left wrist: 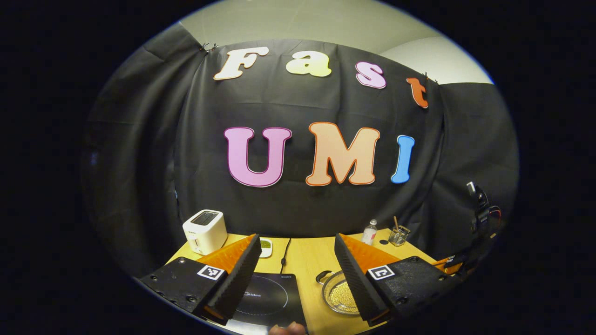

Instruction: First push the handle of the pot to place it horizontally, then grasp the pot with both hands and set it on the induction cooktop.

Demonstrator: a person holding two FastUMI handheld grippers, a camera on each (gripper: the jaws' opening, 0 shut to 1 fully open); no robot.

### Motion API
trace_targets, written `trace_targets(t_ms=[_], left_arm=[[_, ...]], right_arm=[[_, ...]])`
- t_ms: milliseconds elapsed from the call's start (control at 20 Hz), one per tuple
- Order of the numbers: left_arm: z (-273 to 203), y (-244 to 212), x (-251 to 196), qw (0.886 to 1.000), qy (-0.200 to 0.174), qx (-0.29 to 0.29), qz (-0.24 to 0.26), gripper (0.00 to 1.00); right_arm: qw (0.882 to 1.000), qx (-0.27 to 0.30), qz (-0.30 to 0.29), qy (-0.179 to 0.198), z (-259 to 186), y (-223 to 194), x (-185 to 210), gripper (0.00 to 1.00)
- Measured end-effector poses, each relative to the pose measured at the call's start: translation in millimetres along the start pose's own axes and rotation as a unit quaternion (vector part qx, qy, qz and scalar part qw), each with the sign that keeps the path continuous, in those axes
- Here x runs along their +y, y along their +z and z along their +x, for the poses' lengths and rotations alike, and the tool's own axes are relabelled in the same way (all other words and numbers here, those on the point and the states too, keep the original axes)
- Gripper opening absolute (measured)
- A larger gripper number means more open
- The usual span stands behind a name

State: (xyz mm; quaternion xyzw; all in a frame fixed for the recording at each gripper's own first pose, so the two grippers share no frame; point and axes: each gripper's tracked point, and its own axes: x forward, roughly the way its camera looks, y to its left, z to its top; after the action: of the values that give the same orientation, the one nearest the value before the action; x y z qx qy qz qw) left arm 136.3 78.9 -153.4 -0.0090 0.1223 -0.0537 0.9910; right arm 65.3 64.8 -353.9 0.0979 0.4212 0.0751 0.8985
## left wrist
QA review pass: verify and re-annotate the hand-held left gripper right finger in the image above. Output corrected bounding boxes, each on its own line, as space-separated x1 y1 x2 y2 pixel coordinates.
334 234 461 328

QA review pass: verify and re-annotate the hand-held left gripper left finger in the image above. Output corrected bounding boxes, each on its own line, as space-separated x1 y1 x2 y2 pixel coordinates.
139 234 262 326

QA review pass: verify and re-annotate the clear plastic bottle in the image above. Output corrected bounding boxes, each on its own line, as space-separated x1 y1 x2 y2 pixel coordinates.
361 219 378 246

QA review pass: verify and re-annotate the white toaster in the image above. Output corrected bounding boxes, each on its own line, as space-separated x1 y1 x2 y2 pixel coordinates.
182 209 229 255

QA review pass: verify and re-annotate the stainless steel pot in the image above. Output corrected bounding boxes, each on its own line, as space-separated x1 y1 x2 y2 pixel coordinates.
316 269 368 317

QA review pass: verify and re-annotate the pile of yellow soybeans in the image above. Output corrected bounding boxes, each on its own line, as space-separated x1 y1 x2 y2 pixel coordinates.
327 281 360 313

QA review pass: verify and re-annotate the black induction cooktop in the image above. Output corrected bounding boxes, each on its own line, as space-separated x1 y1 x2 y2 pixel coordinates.
230 273 309 335

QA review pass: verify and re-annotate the clear glass cup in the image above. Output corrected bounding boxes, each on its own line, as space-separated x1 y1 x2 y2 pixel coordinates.
388 226 411 247

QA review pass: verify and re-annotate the black power cable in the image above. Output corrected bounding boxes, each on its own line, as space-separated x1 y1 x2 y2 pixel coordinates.
280 238 292 274

